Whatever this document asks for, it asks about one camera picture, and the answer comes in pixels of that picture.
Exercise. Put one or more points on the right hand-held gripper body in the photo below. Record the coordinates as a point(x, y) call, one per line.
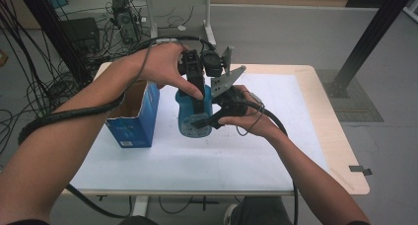
point(226, 83)

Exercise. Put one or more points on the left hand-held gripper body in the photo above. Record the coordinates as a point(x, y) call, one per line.
point(192, 63)

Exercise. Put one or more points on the blue bottle with white cap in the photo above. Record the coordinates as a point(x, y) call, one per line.
point(185, 119)

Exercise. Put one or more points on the blue cardboard box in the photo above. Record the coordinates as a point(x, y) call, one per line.
point(138, 126)

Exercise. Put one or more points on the person's left hand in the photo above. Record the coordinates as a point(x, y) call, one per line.
point(161, 65)

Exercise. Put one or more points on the person's right hand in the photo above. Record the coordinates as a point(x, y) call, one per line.
point(259, 123)

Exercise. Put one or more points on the white sheet mat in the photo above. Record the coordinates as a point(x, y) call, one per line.
point(213, 165)

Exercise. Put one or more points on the computer tower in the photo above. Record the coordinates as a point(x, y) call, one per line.
point(126, 22)

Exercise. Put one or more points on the white table leg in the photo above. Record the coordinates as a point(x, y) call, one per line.
point(140, 206)

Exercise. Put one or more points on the black case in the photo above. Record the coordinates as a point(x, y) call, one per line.
point(80, 34)

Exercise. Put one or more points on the light wooden table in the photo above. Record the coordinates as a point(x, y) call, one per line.
point(335, 146)

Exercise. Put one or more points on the grey tape piece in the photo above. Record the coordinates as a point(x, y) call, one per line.
point(360, 170)

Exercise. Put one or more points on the person's black sleeve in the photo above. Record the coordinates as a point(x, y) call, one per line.
point(360, 223)

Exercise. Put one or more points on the white desk frame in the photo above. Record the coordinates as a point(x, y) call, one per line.
point(208, 24)

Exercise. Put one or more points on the black metal frame post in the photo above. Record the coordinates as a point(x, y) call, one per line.
point(374, 31)

